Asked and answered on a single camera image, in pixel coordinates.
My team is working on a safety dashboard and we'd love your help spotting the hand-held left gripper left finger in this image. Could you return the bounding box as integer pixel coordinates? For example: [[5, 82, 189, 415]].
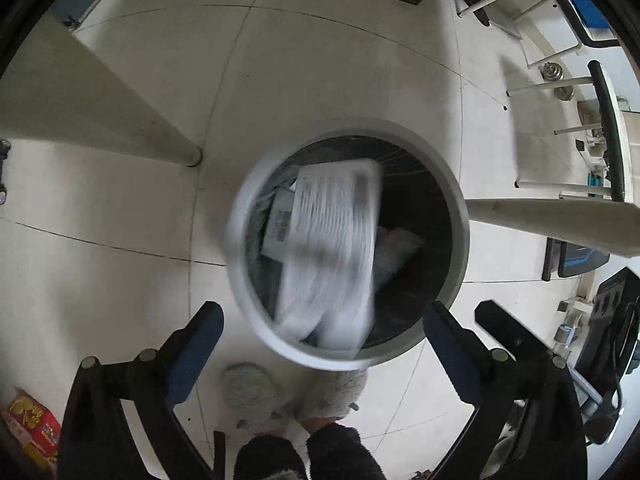
[[57, 301, 225, 480]]

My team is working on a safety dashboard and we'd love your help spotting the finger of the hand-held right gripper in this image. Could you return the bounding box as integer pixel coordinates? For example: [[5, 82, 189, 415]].
[[474, 300, 566, 363]]

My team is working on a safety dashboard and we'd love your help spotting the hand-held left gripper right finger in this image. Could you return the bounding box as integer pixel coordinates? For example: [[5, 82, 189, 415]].
[[422, 301, 588, 480]]

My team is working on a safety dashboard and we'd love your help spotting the white round trash bin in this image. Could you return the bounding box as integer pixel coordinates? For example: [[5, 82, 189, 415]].
[[226, 119, 471, 372]]

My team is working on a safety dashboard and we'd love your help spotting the white barcode box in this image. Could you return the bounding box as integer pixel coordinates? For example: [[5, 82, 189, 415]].
[[260, 187, 301, 261]]

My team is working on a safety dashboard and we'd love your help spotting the white printed leaflet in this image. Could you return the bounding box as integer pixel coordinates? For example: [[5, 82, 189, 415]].
[[275, 158, 386, 361]]

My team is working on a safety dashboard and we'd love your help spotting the black base with blue line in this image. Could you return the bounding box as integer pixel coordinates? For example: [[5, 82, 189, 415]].
[[542, 237, 611, 281]]

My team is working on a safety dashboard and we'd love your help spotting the grey fluffy slipper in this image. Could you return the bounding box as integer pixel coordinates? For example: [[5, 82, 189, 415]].
[[295, 369, 368, 421], [221, 362, 293, 428]]

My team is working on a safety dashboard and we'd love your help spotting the person's left leg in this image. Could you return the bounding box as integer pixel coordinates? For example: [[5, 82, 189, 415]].
[[235, 432, 306, 480]]

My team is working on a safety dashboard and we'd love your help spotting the person's leg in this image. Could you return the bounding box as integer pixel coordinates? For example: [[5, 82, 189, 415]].
[[235, 432, 306, 480], [306, 421, 388, 480]]

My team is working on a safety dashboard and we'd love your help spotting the person's right leg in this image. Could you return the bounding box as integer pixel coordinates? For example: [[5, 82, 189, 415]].
[[306, 421, 388, 480]]

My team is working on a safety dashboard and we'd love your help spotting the black bin liner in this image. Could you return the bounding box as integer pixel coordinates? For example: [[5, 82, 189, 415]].
[[245, 135, 456, 348]]

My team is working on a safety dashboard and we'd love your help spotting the red snack box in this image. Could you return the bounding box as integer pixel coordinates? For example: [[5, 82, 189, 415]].
[[0, 387, 63, 466]]

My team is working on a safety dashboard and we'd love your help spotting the white padded chair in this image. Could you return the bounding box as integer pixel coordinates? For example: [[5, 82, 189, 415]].
[[505, 60, 640, 203]]

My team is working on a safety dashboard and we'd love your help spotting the blue padded chair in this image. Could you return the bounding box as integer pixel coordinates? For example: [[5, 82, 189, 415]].
[[455, 0, 618, 68]]

